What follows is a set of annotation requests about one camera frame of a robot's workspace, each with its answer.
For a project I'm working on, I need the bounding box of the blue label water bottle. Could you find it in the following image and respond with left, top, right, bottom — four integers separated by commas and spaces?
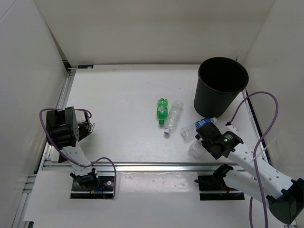
180, 117, 217, 142

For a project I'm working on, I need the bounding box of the green plastic bottle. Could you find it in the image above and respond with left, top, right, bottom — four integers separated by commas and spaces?
156, 98, 168, 126

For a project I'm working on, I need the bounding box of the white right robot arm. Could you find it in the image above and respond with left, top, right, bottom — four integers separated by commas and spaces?
196, 123, 304, 225

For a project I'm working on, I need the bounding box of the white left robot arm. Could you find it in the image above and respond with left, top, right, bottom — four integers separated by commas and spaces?
46, 106, 100, 190

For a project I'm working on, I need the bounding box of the black plastic waste bin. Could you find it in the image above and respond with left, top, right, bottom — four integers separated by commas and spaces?
194, 57, 249, 118

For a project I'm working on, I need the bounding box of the clear crushed plastic bottle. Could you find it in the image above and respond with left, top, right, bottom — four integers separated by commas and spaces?
164, 100, 184, 136

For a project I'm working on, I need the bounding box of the small blue corner label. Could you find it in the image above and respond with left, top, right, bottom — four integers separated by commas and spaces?
77, 65, 94, 69

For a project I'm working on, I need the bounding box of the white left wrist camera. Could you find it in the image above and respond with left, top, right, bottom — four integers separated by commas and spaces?
75, 110, 87, 125

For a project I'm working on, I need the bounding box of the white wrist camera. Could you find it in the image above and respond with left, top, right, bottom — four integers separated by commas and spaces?
226, 122, 239, 135
75, 110, 87, 125

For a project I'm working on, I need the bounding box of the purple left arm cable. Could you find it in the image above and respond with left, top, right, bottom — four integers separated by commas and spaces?
39, 108, 117, 200

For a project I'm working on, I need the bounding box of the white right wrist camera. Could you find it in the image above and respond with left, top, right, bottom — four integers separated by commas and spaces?
226, 122, 239, 135

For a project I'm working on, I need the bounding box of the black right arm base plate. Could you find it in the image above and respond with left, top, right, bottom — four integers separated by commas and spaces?
194, 175, 245, 201

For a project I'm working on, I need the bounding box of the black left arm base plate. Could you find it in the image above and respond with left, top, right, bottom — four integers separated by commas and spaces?
70, 176, 114, 200

